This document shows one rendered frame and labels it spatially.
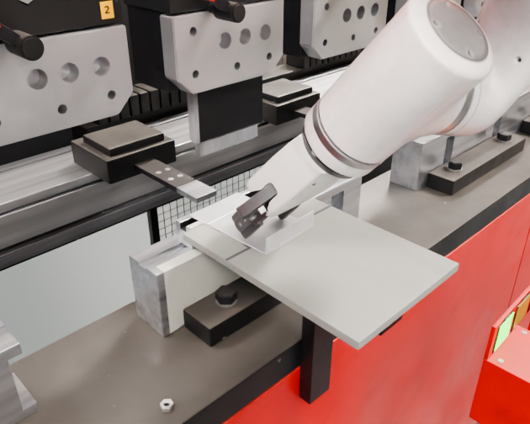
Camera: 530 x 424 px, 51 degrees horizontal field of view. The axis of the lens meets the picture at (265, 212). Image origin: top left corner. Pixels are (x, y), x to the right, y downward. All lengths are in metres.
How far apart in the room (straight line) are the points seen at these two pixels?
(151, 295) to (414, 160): 0.57
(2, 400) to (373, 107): 0.46
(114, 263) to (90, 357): 1.75
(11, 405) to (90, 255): 1.92
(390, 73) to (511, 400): 0.57
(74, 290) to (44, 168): 1.45
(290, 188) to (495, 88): 0.20
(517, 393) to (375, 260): 0.34
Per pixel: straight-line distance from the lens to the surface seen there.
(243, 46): 0.62
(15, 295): 2.40
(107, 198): 0.91
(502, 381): 0.89
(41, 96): 0.51
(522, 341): 0.93
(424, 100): 0.46
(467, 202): 1.06
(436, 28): 0.45
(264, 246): 0.64
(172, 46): 0.57
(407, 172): 1.07
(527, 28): 0.51
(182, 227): 0.71
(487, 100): 0.53
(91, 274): 2.42
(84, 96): 0.52
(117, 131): 0.90
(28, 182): 0.89
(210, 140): 0.68
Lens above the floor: 1.35
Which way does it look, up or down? 29 degrees down
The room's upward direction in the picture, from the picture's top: straight up
